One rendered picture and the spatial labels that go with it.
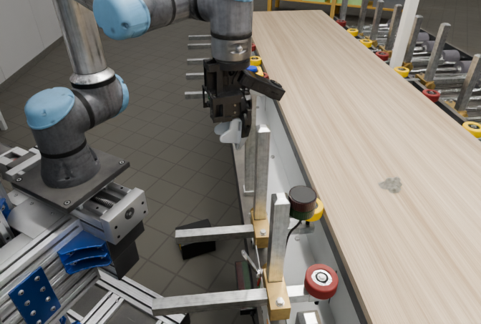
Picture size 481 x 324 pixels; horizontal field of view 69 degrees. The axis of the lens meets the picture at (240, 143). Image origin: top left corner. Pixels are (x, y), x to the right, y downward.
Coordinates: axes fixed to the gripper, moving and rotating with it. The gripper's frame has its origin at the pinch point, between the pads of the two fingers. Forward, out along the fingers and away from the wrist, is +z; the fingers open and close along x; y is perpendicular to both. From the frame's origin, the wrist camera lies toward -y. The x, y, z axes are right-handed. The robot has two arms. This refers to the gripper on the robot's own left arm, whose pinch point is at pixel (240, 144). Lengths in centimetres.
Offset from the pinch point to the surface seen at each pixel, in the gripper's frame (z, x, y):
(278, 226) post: 14.8, 12.8, -4.1
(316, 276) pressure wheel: 31.6, 17.3, -13.8
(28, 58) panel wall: 112, -423, 111
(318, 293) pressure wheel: 32.5, 21.0, -12.0
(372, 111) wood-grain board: 31, -46, -82
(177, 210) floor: 122, -110, -1
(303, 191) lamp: 7.3, 11.9, -10.1
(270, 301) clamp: 35.1, 17.3, -1.5
